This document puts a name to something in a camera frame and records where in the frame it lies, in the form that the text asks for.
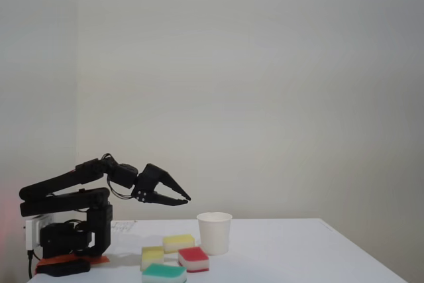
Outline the yellow sponge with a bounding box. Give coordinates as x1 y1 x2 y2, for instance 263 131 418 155
162 234 196 254
140 245 166 272

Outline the white paper cup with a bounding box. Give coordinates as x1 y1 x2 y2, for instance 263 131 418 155
196 211 233 256

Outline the red sponge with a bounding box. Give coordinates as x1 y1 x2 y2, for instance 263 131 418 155
177 246 210 274

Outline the green sponge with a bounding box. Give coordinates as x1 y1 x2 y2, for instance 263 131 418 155
141 262 187 283

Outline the orange black table clamp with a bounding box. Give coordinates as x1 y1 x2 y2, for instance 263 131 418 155
34 252 111 278

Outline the white controller board box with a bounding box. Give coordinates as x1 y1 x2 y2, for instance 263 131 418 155
25 215 54 251

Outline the black wrist cable bundle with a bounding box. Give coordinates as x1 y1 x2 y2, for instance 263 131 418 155
101 152 136 199

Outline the black power cable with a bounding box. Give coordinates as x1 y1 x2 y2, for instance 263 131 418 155
26 249 36 280

